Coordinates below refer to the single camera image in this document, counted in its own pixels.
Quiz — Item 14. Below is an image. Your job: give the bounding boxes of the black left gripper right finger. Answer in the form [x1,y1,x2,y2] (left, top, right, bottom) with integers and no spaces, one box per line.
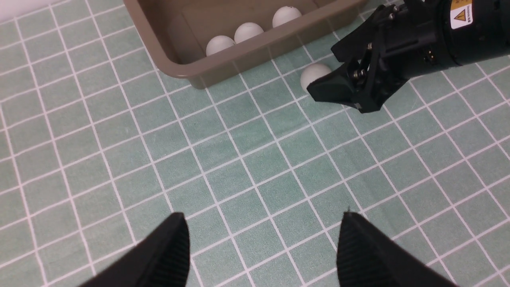
[336,211,454,287]

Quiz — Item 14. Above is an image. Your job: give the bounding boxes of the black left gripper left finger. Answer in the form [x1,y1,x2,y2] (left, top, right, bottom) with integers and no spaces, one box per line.
[82,212,190,287]

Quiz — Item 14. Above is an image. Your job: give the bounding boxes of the printed white ping-pong ball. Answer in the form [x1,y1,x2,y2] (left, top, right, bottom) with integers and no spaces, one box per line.
[272,6,302,28]

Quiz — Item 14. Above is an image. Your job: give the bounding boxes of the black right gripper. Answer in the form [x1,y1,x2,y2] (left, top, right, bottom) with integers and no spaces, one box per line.
[307,0,509,113]

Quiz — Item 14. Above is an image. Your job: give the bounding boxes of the olive plastic bin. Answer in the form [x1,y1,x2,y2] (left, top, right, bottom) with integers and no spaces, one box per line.
[124,0,367,89]

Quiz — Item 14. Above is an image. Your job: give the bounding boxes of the green checkered table mat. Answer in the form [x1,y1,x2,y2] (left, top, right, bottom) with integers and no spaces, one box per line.
[0,0,510,287]

